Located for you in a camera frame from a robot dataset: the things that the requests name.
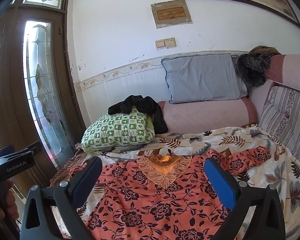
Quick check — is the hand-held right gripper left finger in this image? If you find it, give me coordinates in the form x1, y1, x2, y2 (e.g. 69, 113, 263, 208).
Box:
19, 156, 103, 240

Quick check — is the grey-blue pillow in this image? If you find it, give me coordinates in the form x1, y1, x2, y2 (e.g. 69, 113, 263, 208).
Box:
161, 54, 250, 104

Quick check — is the cream leaf-print blanket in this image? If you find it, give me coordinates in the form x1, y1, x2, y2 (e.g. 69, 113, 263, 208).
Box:
50, 126, 300, 240

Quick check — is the green checked pillow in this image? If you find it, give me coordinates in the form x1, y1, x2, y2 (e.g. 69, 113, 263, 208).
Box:
81, 106, 156, 153

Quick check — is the wooden stained-glass door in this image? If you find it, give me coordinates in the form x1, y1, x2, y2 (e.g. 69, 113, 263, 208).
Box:
0, 0, 88, 193

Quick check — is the person's left hand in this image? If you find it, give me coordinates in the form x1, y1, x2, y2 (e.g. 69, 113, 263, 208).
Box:
0, 179, 19, 222

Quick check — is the striped floral cushion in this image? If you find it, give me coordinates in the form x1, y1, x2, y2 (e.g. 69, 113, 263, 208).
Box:
258, 85, 300, 168

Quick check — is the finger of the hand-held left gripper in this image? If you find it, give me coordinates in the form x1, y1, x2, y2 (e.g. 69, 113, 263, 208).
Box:
0, 141, 42, 161

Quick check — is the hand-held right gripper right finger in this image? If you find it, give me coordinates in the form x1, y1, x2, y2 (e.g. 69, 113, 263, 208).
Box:
204, 157, 287, 240

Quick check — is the brown fringed sofa cover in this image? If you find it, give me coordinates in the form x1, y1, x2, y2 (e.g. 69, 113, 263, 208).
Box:
49, 152, 91, 188

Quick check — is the olive cloth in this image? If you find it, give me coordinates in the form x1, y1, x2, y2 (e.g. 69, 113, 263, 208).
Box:
249, 45, 282, 56

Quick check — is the black cloth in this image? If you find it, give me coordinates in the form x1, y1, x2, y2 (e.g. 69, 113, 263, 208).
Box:
108, 95, 169, 134

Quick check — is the pink sofa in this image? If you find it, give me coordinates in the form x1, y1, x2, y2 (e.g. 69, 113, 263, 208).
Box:
157, 54, 300, 133

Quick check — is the orange floral garment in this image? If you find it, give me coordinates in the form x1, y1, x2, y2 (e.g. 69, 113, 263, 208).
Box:
67, 147, 272, 240

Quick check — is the dark furry garment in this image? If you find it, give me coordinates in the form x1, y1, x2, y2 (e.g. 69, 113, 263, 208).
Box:
236, 52, 273, 88

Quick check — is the wall electrical panel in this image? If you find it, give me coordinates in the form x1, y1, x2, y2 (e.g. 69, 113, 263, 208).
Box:
150, 0, 193, 29

